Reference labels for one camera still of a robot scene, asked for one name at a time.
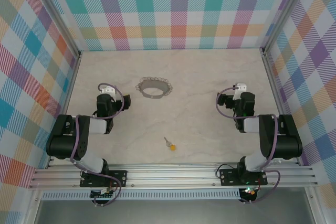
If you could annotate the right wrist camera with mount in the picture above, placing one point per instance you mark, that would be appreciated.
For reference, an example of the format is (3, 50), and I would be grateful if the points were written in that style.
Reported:
(241, 86)

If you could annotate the grey metal panel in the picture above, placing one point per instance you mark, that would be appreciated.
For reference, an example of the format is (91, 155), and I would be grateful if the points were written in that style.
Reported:
(170, 212)

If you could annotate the long aluminium base rail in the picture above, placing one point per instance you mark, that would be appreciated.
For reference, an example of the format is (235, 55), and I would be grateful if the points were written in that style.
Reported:
(170, 175)

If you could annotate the aluminium side rail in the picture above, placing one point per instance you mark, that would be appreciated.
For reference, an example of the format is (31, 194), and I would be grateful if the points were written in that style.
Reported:
(70, 85)
(275, 85)

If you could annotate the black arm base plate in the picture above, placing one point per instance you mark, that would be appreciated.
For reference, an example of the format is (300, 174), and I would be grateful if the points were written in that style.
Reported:
(119, 178)
(229, 178)

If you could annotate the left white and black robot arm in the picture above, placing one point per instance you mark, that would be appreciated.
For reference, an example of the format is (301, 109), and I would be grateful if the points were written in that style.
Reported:
(63, 145)

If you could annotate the aluminium frame post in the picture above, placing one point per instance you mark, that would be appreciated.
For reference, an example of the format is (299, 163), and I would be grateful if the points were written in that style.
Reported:
(282, 16)
(59, 16)

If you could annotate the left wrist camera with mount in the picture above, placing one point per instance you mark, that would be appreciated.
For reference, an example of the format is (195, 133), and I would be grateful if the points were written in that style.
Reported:
(109, 90)

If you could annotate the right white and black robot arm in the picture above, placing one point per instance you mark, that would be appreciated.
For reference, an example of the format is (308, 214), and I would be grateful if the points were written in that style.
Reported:
(286, 145)

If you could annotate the key with yellow head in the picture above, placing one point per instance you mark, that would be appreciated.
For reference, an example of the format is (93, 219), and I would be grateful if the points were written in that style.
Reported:
(172, 147)

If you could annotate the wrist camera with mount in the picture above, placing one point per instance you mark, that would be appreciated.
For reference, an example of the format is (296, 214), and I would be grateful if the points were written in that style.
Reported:
(241, 86)
(109, 90)

